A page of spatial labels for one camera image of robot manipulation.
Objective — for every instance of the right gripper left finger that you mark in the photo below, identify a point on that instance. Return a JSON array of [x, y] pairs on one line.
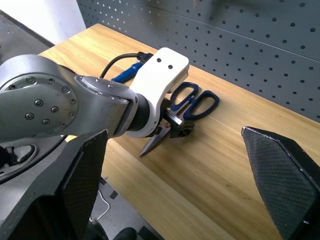
[[75, 185]]

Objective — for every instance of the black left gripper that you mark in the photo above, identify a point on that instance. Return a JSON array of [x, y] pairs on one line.
[[167, 110]]

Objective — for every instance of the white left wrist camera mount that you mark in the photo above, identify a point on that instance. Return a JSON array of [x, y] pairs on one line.
[[155, 75]]

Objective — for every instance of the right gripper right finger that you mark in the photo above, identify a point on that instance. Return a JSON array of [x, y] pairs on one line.
[[287, 180]]

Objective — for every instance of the grey pegboard panel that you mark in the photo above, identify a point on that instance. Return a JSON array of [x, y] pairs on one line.
[[250, 62]]

